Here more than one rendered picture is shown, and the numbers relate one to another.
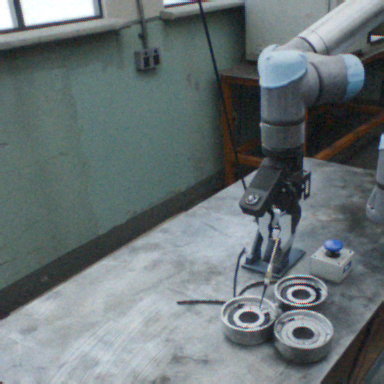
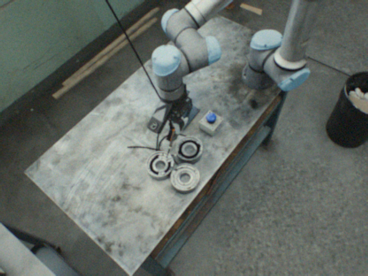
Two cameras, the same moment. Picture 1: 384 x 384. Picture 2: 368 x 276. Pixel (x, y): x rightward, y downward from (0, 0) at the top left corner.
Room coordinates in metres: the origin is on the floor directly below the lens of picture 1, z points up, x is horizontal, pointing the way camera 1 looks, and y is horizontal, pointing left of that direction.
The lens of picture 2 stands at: (0.32, -0.21, 1.82)
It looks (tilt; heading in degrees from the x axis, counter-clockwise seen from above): 59 degrees down; 9
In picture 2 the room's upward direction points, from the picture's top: 8 degrees counter-clockwise
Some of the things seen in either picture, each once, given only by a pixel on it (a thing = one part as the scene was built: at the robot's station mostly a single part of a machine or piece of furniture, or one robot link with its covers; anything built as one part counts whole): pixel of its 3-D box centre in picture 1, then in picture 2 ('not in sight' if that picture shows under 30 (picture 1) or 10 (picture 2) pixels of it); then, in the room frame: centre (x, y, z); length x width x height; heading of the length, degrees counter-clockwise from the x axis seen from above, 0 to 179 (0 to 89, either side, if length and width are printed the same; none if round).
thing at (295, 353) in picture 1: (303, 337); (185, 178); (0.73, -0.13, 0.82); 0.10 x 0.10 x 0.04
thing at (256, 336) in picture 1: (249, 320); (160, 165); (0.78, -0.03, 0.82); 0.10 x 0.10 x 0.04
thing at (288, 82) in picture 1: (284, 87); (168, 68); (0.88, -0.10, 1.23); 0.09 x 0.08 x 0.11; 120
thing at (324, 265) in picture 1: (333, 261); (211, 122); (0.97, -0.23, 0.82); 0.08 x 0.07 x 0.05; 143
